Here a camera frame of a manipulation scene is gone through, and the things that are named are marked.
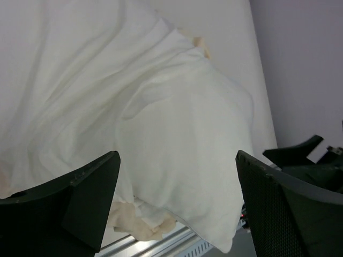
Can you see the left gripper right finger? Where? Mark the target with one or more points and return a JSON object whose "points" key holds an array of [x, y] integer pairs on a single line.
{"points": [[288, 216]]}

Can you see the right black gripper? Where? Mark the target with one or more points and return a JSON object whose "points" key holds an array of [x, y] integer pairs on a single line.
{"points": [[326, 173]]}

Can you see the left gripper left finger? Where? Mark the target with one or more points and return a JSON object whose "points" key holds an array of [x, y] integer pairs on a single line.
{"points": [[66, 216]]}

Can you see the white pillow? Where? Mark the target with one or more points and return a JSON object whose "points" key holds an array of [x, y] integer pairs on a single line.
{"points": [[178, 139]]}

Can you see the white pillowcase with cream ruffle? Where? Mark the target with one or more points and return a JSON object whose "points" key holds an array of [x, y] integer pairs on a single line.
{"points": [[68, 70]]}

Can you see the aluminium mounting rail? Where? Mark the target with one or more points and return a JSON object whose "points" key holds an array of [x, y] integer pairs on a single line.
{"points": [[172, 243]]}

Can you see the perforated grey cable duct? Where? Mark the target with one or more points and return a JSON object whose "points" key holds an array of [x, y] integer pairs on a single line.
{"points": [[197, 249]]}

